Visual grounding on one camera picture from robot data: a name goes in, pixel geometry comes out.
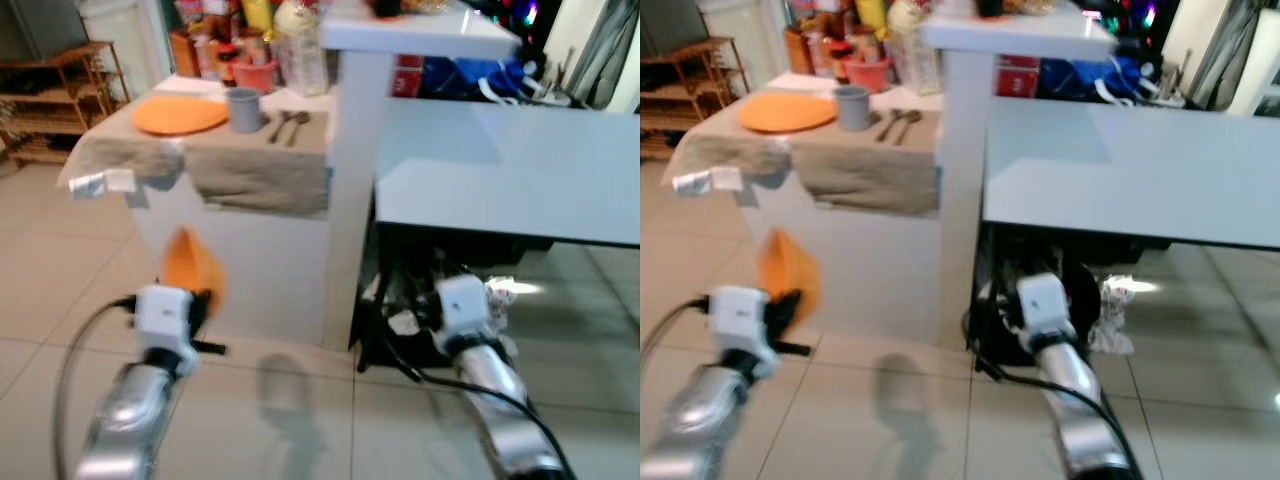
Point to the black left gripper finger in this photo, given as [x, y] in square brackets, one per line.
[788, 303]
[203, 302]

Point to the orange bowl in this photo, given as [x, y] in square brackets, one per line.
[790, 265]
[190, 265]

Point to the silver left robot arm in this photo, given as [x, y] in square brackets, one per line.
[705, 425]
[135, 420]

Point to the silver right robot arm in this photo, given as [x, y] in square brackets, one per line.
[1080, 410]
[500, 410]

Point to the crumpled white plastic bag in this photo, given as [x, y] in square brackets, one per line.
[1112, 315]
[500, 300]

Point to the white raised bar counter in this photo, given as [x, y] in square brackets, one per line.
[350, 200]
[960, 200]

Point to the beige linen cloth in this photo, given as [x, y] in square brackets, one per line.
[250, 175]
[860, 175]

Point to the white cloth tag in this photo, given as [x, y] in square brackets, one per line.
[705, 181]
[100, 182]

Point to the white dining table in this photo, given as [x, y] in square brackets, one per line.
[510, 170]
[1130, 175]

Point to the orange plate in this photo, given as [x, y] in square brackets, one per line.
[180, 115]
[785, 112]

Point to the dark metal spoon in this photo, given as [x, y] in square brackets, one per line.
[298, 128]
[889, 125]
[908, 127]
[279, 126]

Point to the grey cup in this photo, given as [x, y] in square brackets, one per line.
[244, 112]
[852, 110]

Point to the wooden slatted shelf rack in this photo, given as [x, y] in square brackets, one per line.
[670, 105]
[45, 110]

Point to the red plastic pot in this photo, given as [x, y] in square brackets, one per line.
[865, 76]
[255, 77]

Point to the red box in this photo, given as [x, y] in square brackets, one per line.
[1015, 77]
[408, 77]

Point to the blue bag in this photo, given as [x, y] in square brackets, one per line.
[1085, 77]
[470, 77]

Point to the dark jar with red lid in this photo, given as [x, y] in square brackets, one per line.
[226, 62]
[836, 62]

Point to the white food bag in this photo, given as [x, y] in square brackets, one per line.
[910, 55]
[300, 55]

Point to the yellow bottle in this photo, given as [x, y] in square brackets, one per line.
[258, 15]
[870, 15]

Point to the grey metal appliance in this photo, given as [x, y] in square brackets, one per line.
[35, 28]
[665, 25]

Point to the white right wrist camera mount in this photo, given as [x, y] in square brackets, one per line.
[1042, 305]
[462, 308]

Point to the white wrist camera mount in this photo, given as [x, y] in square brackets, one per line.
[738, 315]
[162, 315]
[1042, 305]
[462, 308]

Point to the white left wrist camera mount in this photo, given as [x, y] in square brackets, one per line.
[162, 315]
[738, 315]

